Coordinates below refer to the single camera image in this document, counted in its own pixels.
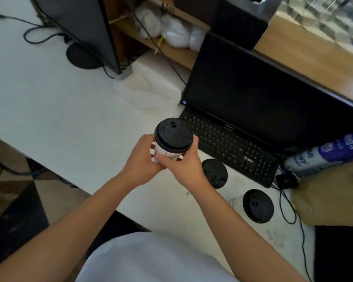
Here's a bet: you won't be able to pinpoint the round black monitor base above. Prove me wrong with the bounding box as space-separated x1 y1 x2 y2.
66 42 102 70

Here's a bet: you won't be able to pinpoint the black desktop monitor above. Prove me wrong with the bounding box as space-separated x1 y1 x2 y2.
181 31 353 153

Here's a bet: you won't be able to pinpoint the person's right forearm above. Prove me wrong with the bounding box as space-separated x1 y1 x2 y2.
193 180 308 282

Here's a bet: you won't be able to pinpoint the wooden shelf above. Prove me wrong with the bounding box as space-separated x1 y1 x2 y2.
110 0 198 70

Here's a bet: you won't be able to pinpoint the black computer mouse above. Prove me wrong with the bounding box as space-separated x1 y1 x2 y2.
275 172 299 190

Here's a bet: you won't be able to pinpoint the black keyboard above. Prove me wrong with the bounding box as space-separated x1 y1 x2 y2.
178 107 280 188

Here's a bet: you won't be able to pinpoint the looped black cable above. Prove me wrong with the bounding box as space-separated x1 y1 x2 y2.
0 14 71 44

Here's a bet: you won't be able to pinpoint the black floor cable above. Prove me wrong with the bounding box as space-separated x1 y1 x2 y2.
0 154 47 177

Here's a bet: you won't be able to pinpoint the black mouse cable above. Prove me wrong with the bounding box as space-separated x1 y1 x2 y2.
272 176 312 282

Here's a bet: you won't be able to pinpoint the black computer case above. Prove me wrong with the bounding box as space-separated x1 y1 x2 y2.
314 225 353 282

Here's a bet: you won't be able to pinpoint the black tissue box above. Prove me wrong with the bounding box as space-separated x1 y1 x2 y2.
210 0 284 52

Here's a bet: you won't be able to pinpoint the blue white spray can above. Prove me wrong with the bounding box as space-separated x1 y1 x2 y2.
284 129 353 179

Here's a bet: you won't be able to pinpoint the person's left hand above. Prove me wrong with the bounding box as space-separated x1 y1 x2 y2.
122 134 167 187

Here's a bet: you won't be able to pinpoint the black slim monitor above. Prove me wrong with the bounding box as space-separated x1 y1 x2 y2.
32 0 122 75

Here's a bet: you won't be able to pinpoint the thin black cable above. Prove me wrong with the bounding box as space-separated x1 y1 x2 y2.
126 0 187 85

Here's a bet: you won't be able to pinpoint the person's right hand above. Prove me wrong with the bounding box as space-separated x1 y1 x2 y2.
155 135 208 193

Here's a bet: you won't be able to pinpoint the person's white shirt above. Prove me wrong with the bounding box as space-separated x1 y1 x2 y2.
75 231 239 282

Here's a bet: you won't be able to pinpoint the black plastic cup lid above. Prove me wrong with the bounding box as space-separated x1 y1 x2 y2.
242 189 275 224
154 117 194 154
201 158 229 190

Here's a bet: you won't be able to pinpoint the yellow tie strip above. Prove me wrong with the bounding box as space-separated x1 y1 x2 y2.
154 35 164 55

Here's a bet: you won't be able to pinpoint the person's black trousers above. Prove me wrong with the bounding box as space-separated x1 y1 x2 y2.
87 210 152 257

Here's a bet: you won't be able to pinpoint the brown paper bag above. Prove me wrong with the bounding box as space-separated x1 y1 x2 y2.
290 157 353 227

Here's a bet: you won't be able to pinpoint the blue floor cable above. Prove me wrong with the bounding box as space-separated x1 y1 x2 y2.
29 168 77 188

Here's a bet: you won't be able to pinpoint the white plastic bag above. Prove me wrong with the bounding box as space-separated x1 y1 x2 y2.
189 26 208 52
134 2 162 38
160 13 193 49

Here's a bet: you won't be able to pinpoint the person's left forearm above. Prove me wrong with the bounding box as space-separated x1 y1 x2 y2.
0 173 136 282

